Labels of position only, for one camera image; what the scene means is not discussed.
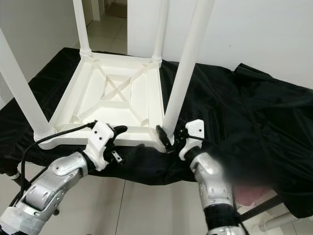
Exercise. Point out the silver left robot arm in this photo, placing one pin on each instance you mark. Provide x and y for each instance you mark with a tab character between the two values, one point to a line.
49	191

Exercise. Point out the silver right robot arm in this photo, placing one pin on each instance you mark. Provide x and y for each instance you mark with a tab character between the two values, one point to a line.
212	181

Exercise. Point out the black cloth cover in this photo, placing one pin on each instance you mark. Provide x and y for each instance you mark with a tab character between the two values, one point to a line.
264	117

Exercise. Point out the pink soft object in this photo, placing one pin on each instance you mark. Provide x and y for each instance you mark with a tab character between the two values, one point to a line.
252	196

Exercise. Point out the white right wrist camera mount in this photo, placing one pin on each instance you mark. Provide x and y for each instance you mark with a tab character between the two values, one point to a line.
195	132

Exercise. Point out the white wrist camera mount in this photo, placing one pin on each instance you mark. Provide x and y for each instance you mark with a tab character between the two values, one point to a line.
100	139
195	132

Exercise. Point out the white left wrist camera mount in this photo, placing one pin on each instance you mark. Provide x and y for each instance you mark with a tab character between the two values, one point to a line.
100	139

